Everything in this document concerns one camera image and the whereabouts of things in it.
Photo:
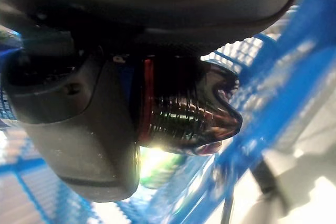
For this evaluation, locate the green bottle in basket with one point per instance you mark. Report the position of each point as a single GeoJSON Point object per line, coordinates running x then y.
{"type": "Point", "coordinates": [160, 171]}

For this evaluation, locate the cola bottle blue cap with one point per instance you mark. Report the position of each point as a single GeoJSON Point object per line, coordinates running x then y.
{"type": "Point", "coordinates": [183, 119]}

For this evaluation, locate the blue plastic shopping basket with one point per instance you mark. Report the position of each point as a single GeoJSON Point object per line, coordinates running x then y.
{"type": "Point", "coordinates": [288, 64]}

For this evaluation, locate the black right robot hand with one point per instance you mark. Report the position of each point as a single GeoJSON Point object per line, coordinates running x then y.
{"type": "Point", "coordinates": [78, 129]}

